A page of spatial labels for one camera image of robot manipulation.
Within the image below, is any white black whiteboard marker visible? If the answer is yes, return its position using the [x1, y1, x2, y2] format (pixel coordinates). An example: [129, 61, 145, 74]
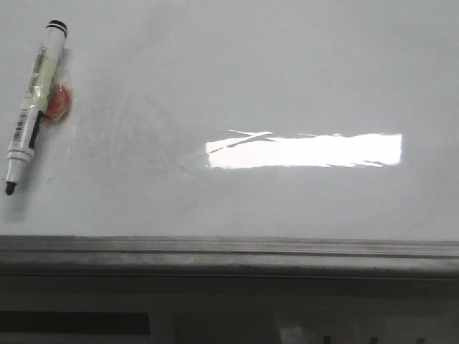
[5, 19, 68, 196]

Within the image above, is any white whiteboard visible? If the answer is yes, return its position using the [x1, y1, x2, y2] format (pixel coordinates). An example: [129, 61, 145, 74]
[1, 1, 458, 241]

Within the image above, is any red round magnet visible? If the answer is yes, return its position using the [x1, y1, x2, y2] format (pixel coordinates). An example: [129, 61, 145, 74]
[44, 83, 72, 122]

